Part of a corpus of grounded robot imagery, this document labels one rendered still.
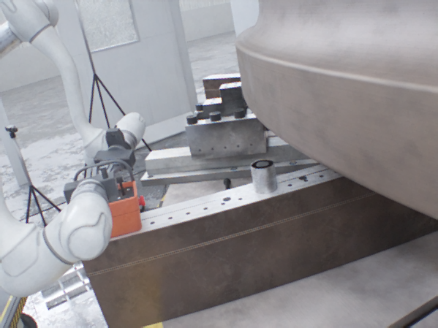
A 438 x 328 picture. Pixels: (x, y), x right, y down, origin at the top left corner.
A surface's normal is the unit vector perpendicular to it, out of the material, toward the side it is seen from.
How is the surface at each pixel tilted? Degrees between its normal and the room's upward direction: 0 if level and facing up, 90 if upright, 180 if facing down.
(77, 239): 77
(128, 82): 90
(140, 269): 90
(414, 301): 0
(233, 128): 90
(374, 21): 72
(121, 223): 97
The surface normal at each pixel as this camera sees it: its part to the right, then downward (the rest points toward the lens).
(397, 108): -0.90, 0.31
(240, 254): 0.22, 0.33
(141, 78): 0.54, 0.23
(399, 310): -0.18, -0.91
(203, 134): -0.16, 0.40
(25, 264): 0.06, 0.09
